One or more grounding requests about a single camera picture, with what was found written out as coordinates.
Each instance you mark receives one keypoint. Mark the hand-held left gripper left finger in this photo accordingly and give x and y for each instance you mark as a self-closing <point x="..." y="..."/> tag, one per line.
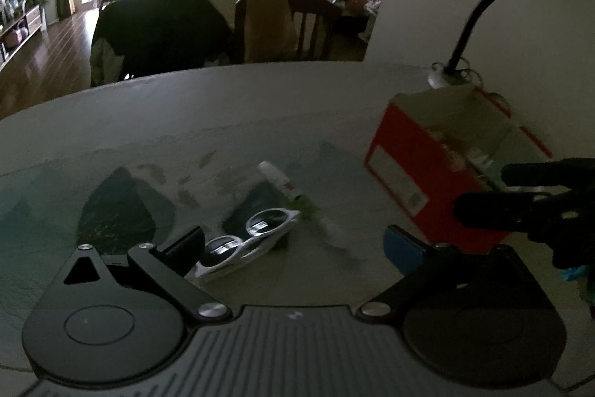
<point x="186" y="250"/>

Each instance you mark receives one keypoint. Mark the red cardboard box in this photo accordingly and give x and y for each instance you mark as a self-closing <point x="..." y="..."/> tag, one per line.
<point x="404" y="173"/>

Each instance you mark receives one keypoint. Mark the green translucent stick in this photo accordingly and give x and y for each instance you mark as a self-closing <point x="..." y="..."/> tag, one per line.
<point x="320" y="225"/>

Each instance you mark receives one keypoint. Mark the black jacket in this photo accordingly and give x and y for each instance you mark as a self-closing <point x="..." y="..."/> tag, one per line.
<point x="158" y="34"/>

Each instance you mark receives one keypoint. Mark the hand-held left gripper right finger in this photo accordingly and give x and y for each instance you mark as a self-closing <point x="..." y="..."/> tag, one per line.
<point x="403" y="250"/>

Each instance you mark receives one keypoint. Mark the tan cloth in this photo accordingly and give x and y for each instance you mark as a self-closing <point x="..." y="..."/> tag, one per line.
<point x="269" y="25"/>

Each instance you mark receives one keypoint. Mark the dark wallet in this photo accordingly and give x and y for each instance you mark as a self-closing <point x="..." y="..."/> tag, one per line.
<point x="253" y="206"/>

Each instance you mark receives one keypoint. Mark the slatted wooden chair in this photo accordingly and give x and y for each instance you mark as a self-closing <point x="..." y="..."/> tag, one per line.
<point x="320" y="4"/>

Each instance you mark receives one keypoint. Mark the white marker pen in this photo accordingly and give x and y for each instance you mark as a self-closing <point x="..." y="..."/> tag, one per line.
<point x="279" y="180"/>

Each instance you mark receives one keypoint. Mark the mountain print table mat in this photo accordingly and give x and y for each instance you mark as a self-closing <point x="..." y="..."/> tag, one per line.
<point x="42" y="211"/>

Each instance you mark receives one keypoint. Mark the long wooden tv cabinet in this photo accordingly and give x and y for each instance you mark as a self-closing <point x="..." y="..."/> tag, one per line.
<point x="18" y="29"/>

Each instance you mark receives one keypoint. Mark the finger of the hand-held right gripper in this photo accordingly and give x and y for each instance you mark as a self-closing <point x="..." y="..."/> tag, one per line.
<point x="534" y="173"/>
<point x="492" y="211"/>

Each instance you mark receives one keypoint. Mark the white sunglasses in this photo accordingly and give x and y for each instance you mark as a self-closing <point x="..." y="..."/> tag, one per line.
<point x="265" y="225"/>

